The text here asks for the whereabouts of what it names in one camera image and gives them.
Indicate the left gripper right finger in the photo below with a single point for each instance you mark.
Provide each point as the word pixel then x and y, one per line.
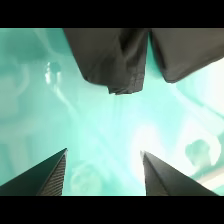
pixel 166 181

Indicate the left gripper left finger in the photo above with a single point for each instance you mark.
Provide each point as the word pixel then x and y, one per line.
pixel 40 180

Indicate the grey T-shirt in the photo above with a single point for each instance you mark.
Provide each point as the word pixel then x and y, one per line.
pixel 110 56

